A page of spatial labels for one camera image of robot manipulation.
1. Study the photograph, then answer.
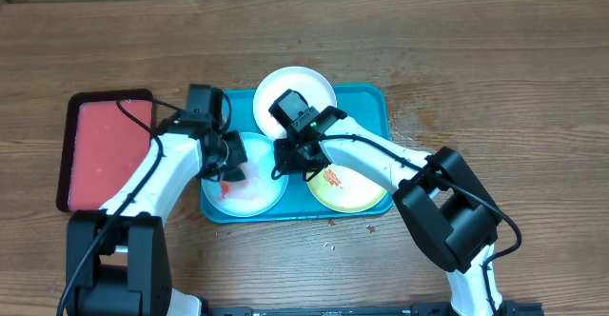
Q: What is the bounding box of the dark green bow-shaped sponge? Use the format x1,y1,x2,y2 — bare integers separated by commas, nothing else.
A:
221,167,246,183

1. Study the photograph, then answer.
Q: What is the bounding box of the light blue plate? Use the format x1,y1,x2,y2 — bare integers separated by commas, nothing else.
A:
201,132,288,223

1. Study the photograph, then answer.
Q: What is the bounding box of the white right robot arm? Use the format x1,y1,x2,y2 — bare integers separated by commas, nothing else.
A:
269,106,502,315

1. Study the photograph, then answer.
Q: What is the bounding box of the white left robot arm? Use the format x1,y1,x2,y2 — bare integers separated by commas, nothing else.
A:
57,118,246,316

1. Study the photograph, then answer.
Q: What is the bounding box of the teal plastic tray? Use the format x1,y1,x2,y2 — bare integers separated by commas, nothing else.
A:
200,84,390,224

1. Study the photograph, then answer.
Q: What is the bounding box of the dark red tray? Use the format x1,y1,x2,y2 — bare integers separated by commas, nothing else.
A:
55,89,154,212

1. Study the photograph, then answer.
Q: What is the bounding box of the yellow plate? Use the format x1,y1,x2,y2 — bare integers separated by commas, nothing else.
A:
305,164,386,213

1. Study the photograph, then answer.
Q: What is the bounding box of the white plate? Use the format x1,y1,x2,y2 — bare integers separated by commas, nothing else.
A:
253,66,337,140

